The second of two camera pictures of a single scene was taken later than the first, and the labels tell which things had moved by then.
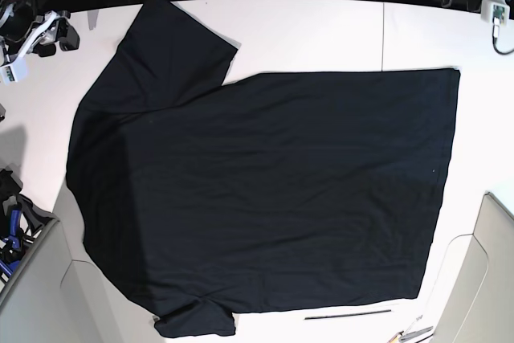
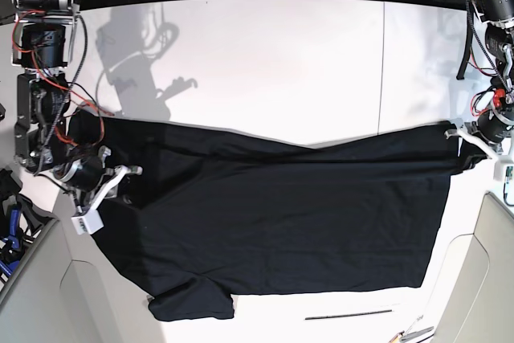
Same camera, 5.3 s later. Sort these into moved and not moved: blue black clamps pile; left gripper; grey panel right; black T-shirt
Moved: left gripper; black T-shirt
Not moved: grey panel right; blue black clamps pile
